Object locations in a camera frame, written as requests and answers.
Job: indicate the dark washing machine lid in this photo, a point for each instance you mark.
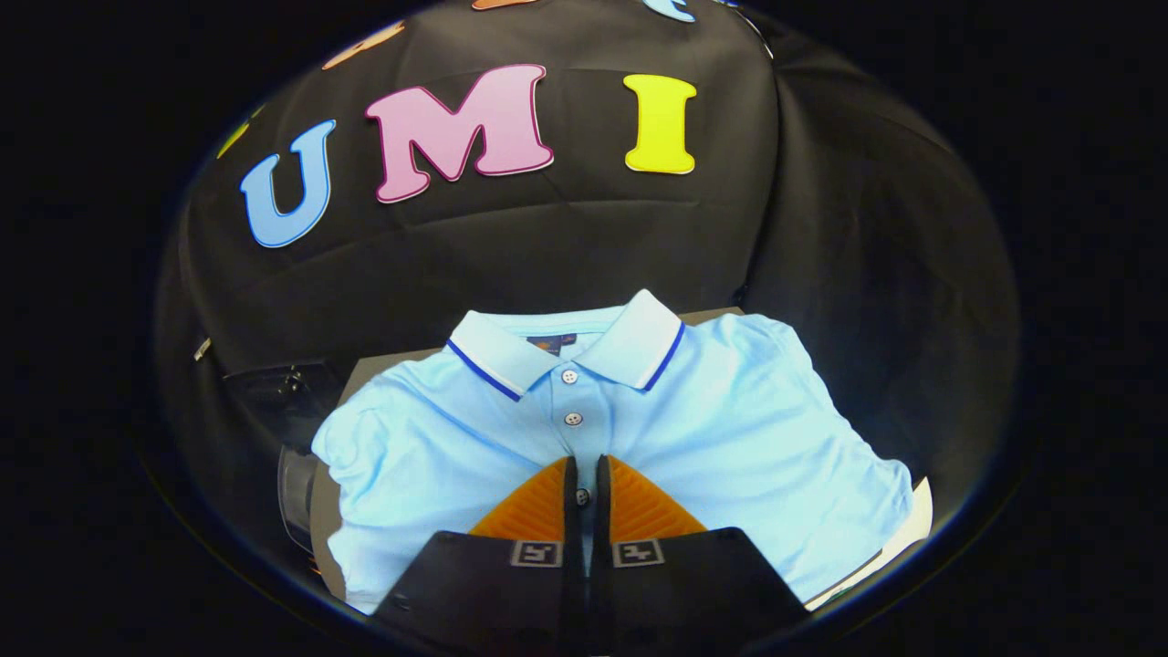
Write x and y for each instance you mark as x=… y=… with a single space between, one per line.
x=278 y=392

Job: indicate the light blue polo shirt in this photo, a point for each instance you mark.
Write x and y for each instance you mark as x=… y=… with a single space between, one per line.
x=748 y=429

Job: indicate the silver clip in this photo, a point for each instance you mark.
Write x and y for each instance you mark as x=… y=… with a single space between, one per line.
x=202 y=349

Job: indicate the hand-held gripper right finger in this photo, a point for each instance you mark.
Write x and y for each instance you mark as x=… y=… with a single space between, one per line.
x=602 y=566

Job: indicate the grey beige cabinet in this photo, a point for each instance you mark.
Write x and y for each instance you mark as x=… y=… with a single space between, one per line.
x=899 y=538

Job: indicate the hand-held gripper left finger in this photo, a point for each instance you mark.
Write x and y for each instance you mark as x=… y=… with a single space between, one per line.
x=573 y=566

